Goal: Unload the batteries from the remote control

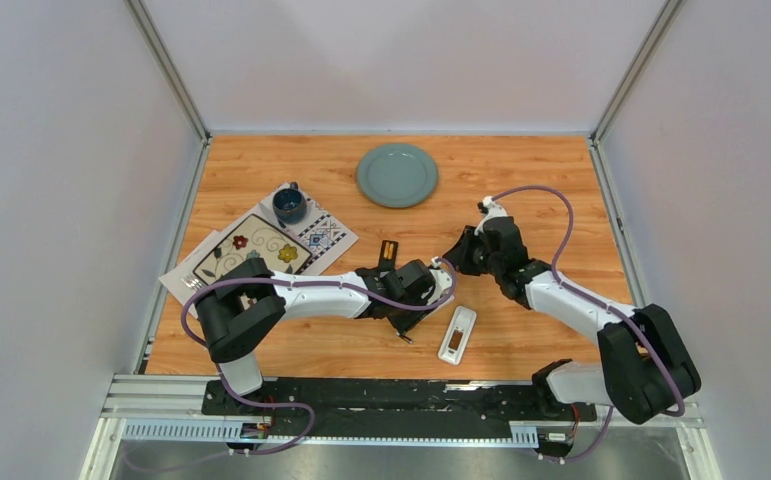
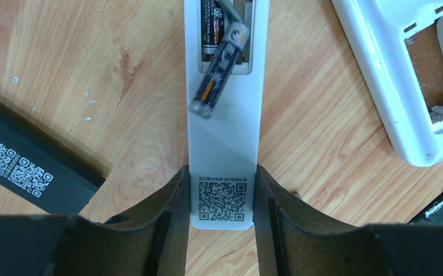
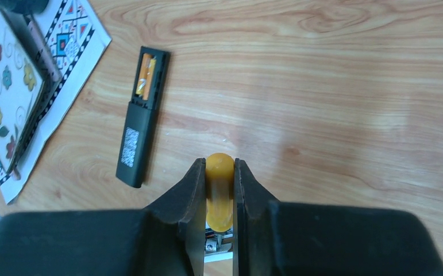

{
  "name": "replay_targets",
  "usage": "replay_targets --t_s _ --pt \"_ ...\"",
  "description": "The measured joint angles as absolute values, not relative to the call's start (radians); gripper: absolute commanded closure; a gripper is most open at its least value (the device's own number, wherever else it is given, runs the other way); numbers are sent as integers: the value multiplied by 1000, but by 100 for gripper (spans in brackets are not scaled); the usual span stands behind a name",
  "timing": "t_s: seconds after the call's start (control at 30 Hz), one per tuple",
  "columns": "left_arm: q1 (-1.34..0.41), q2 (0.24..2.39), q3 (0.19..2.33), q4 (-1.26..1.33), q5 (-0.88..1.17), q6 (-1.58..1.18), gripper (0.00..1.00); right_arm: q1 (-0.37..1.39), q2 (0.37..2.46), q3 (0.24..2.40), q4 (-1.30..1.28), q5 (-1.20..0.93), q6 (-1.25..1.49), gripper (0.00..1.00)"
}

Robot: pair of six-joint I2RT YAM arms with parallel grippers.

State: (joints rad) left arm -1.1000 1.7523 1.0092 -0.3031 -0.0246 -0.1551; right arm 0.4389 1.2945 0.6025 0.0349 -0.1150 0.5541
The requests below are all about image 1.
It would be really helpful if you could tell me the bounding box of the white remote with batteries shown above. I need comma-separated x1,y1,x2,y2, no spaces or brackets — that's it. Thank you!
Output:
437,306,477,365

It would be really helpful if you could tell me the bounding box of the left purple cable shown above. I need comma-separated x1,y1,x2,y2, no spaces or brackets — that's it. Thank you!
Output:
180,256,458,349

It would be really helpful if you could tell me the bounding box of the black remote control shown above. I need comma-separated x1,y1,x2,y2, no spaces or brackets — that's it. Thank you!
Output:
376,240,399,274

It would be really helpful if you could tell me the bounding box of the patterned paper placemat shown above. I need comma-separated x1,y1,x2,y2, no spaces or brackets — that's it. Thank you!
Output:
160,190,358,303

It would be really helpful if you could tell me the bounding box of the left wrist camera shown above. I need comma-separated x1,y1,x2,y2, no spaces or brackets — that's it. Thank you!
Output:
428,256,457,312

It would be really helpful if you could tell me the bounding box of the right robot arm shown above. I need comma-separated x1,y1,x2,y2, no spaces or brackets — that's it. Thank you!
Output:
443,216,702,425

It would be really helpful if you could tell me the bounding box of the grey-green round plate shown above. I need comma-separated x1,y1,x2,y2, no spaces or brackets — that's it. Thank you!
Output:
355,143,439,209

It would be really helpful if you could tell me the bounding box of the metal fork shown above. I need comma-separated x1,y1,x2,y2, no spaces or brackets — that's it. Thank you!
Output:
183,275,203,290

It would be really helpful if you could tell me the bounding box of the dark blue cup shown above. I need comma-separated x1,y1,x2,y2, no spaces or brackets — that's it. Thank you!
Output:
271,182,308,225

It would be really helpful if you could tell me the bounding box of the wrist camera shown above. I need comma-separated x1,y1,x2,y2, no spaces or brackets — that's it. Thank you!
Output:
428,256,457,312
475,196,508,236

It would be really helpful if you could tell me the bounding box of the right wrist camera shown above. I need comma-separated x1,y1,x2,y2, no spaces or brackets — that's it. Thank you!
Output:
475,196,508,236

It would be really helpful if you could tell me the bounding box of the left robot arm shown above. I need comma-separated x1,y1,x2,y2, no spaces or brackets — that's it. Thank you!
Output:
182,257,456,415

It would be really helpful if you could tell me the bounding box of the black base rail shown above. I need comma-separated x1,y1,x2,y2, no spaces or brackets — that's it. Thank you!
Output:
201,377,583,439

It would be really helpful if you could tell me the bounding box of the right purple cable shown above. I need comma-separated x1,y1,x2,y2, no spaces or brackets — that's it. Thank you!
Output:
490,185,688,419

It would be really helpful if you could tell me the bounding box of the floral square plate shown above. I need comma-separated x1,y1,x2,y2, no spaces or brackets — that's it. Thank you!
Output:
192,214,312,285

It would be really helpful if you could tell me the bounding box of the purple cable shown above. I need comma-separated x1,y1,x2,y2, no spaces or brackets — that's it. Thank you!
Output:
490,185,688,419
180,256,458,349

